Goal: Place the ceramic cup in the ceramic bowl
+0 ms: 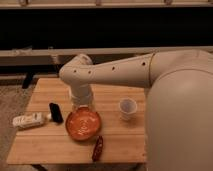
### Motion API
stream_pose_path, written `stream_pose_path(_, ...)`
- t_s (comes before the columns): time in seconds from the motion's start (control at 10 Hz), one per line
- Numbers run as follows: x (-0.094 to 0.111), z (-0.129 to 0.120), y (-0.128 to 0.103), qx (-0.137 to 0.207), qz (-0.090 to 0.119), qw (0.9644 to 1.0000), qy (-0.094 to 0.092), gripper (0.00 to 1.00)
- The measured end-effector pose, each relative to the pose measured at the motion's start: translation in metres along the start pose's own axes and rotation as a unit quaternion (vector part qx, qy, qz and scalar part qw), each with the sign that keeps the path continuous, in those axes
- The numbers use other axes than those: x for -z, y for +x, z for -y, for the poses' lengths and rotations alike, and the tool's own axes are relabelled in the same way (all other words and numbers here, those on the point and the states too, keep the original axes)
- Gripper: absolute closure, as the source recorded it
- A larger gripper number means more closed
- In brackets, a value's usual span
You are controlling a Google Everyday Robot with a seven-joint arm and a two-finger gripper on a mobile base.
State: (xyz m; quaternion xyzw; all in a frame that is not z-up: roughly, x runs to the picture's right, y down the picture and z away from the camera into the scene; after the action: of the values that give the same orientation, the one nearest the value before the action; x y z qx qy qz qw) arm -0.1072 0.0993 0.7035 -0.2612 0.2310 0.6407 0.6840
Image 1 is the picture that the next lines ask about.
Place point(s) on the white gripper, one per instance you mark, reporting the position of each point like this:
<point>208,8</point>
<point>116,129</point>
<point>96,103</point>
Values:
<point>81,96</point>

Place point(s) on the white ceramic cup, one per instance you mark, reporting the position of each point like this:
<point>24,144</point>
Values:
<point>128,108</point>

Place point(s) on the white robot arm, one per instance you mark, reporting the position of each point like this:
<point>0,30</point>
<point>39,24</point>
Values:
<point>179,102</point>

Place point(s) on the orange ceramic bowl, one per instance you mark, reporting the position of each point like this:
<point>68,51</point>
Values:
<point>83,124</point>

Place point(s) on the black rectangular device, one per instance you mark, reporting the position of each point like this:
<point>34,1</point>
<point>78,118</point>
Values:
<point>55,113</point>

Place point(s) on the dark red snack bar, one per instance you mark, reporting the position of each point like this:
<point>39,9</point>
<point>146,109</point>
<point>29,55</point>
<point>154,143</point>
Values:
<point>97,149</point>

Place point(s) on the wooden table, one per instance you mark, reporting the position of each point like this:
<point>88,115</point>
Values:
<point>123,141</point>

